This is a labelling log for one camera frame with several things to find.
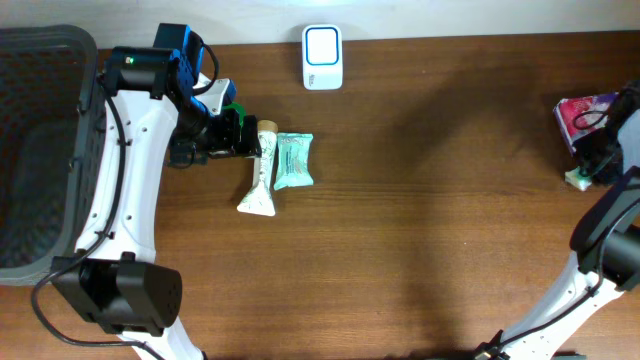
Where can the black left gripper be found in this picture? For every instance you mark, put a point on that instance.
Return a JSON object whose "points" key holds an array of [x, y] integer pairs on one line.
{"points": [[227, 143]]}

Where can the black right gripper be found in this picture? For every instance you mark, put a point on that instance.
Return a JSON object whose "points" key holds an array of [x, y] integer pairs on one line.
{"points": [[598, 163]]}

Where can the small green tissue packet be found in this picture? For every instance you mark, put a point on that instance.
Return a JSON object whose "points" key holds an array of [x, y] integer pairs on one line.
{"points": [[577, 180]]}

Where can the green lid jar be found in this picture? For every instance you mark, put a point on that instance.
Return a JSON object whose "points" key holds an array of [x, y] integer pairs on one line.
{"points": [[238, 110]]}

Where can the red purple tissue pack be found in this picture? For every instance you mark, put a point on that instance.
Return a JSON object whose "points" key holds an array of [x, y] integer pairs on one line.
{"points": [[578, 117]]}

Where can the mint green wipes pack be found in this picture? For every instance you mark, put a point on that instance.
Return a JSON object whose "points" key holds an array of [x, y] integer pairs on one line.
{"points": [[293, 156]]}

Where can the white cream tube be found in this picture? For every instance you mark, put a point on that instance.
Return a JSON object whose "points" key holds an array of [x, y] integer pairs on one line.
{"points": [[258, 200]]}

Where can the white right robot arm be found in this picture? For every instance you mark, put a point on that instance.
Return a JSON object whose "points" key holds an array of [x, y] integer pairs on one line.
{"points": [[604, 247]]}

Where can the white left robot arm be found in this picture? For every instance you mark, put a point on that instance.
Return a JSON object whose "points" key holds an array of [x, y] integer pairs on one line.
{"points": [[161, 111]]}

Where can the dark grey plastic basket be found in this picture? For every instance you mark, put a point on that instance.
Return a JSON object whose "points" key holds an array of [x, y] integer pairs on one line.
{"points": [[52, 137]]}

